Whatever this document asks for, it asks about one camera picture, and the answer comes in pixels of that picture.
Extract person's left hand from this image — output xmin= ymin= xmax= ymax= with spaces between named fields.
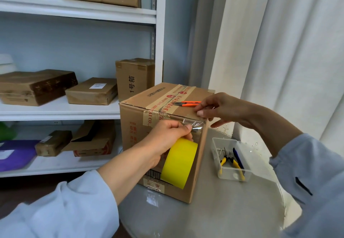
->
xmin=145 ymin=119 xmax=194 ymax=169

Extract person's right hand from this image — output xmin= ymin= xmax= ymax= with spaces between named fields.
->
xmin=194 ymin=92 xmax=256 ymax=129

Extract yellow tape roll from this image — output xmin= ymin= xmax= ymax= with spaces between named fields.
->
xmin=160 ymin=118 xmax=207 ymax=190

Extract brown cardboard box red print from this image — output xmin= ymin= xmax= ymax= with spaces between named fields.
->
xmin=119 ymin=82 xmax=215 ymax=204

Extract orange thread snips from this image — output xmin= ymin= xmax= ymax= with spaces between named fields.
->
xmin=172 ymin=100 xmax=202 ymax=107

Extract yellow handled pliers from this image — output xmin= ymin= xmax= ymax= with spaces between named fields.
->
xmin=219 ymin=149 xmax=246 ymax=182

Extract person's left forearm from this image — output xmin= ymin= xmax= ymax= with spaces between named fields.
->
xmin=0 ymin=142 xmax=162 ymax=238

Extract person's right forearm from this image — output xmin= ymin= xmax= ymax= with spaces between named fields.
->
xmin=247 ymin=102 xmax=344 ymax=238

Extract open cardboard box red print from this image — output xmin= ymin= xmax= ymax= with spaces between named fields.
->
xmin=62 ymin=120 xmax=116 ymax=157

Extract upright small cardboard box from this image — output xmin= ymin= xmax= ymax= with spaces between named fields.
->
xmin=115 ymin=58 xmax=164 ymax=102

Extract flat brown box white label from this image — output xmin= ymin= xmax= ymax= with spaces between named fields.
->
xmin=65 ymin=78 xmax=118 ymax=106

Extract small taped brown parcel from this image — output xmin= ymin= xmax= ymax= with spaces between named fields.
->
xmin=35 ymin=130 xmax=72 ymax=157

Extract dark brown flat box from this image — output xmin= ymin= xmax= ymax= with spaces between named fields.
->
xmin=0 ymin=69 xmax=78 ymax=107

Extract white foam box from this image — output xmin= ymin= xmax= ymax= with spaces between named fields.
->
xmin=0 ymin=54 xmax=18 ymax=74

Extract clear plastic container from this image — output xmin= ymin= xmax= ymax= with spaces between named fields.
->
xmin=211 ymin=137 xmax=253 ymax=182

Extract white curtain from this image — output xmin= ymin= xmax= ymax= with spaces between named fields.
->
xmin=188 ymin=0 xmax=344 ymax=155

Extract white metal shelf unit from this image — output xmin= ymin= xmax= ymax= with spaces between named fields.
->
xmin=0 ymin=0 xmax=168 ymax=178

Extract green object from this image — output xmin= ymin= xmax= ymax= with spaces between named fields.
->
xmin=0 ymin=122 xmax=16 ymax=142

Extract blue handled tool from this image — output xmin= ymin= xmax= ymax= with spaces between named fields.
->
xmin=232 ymin=148 xmax=245 ymax=170

